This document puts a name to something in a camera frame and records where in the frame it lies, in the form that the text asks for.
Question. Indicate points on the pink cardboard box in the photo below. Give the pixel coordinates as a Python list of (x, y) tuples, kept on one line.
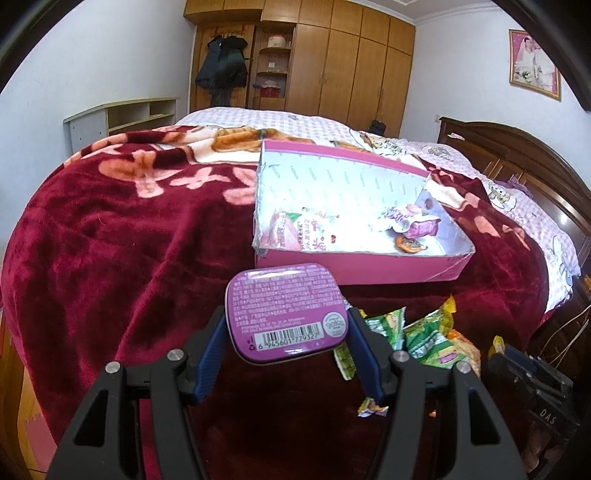
[(358, 186)]

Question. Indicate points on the red floral blanket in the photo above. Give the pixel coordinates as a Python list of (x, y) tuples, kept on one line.
[(127, 248)]

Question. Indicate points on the pink checkered bed sheet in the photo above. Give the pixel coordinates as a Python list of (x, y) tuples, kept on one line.
[(415, 152)]

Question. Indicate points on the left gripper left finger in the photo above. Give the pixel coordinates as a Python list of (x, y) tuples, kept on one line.
[(205, 350)]

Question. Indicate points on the yellow candy wrapper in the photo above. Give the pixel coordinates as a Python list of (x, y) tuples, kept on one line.
[(369, 407)]

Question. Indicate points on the orange jelly cup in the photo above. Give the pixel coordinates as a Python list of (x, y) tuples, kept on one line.
[(409, 245)]

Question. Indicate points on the orange sausage snack pack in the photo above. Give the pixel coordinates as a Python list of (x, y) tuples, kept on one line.
[(498, 346)]

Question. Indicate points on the framed wedding photo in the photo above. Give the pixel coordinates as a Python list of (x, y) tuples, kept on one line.
[(531, 68)]

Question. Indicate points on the dark hanging coats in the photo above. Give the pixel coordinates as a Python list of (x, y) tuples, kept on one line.
[(224, 69)]

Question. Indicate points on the purple mint tin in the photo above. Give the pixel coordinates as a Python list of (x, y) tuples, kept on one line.
[(279, 314)]

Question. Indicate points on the green pea snack bag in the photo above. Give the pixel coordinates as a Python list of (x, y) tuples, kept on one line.
[(433, 340)]

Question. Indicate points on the dark wooden headboard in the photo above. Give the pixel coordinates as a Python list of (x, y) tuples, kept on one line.
[(531, 183)]

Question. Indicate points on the black bag by wardrobe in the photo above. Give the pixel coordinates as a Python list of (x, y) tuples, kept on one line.
[(378, 128)]

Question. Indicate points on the low white shelf unit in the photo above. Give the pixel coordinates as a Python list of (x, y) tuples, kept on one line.
[(114, 118)]

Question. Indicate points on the wooden wardrobe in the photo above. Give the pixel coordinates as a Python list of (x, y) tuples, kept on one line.
[(336, 59)]

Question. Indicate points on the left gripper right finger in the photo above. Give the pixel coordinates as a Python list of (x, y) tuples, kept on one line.
[(371, 354)]

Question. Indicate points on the pink peach jelly pouch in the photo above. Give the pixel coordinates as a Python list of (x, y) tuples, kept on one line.
[(305, 230)]

